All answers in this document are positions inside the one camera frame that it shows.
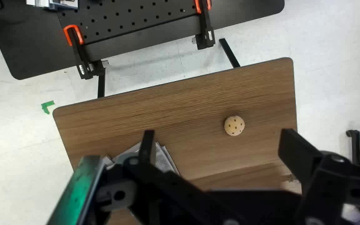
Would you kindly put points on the small silver device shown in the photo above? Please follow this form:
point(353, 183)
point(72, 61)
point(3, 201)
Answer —
point(50, 3)

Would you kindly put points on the beige toy cookie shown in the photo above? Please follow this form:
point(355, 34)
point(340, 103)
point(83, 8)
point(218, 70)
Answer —
point(233, 125)

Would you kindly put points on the black upright post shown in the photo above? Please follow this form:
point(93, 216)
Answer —
point(353, 145)

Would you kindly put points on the green floor tape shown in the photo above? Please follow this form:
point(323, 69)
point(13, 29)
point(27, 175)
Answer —
point(46, 106)

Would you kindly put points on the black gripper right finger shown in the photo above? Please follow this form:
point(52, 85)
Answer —
point(297, 155)

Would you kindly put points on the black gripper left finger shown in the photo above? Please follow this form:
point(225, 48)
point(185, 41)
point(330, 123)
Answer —
point(147, 145)

